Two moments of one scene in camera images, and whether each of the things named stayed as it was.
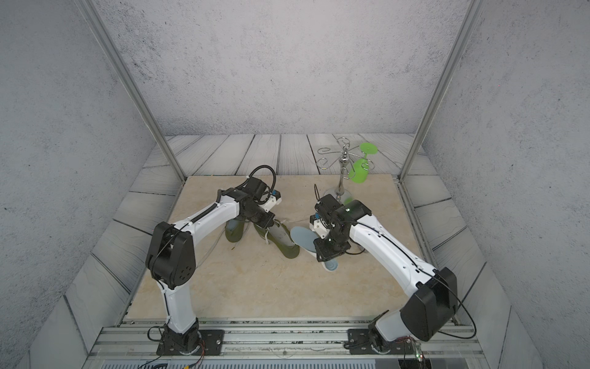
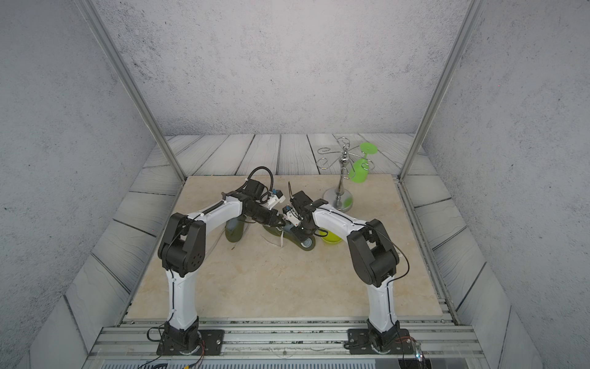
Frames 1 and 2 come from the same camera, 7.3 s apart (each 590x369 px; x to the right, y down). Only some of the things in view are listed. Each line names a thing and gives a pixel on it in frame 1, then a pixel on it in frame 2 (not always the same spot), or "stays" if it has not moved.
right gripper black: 323,254 → 295,231
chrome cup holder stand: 345,161 stays
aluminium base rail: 283,344 stays
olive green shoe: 278,235 → 304,244
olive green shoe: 233,230 stays
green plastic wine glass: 359,169 stays
